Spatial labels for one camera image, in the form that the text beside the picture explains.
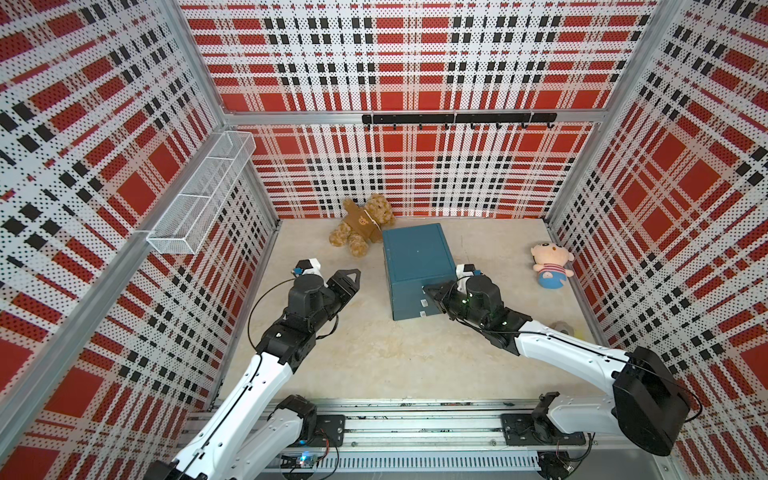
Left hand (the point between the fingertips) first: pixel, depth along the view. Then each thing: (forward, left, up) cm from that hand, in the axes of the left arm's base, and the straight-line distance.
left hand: (362, 276), depth 75 cm
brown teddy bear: (+35, +4, -17) cm, 39 cm away
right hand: (0, -17, -5) cm, 17 cm away
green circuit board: (-37, +14, -22) cm, 46 cm away
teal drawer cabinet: (+9, -14, -4) cm, 18 cm away
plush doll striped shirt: (+19, -61, -19) cm, 67 cm away
